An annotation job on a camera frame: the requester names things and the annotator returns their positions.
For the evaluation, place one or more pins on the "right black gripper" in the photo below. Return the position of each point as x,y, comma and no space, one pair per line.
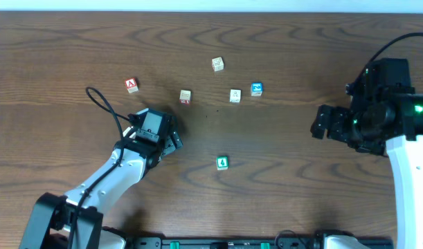
336,122

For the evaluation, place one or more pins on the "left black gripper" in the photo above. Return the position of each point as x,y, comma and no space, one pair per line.
173,139

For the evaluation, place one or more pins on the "red letter A block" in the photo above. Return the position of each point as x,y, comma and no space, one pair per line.
131,85

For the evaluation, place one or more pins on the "blue number 2 block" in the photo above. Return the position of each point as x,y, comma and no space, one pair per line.
256,89

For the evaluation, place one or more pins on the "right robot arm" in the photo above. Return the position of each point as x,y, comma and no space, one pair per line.
387,122

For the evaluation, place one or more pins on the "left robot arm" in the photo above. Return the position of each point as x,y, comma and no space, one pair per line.
74,220

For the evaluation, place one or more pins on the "wooden block red side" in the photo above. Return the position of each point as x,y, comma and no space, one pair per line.
185,97

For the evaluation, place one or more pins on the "green tree picture block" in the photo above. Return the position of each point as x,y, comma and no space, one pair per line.
222,163

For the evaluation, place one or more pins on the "wooden block centre right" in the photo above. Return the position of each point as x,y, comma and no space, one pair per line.
235,95

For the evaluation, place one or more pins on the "plain wooden block top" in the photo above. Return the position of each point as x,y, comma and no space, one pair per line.
217,64

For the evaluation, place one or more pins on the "black mounting rail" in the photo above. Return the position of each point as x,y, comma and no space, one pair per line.
283,242

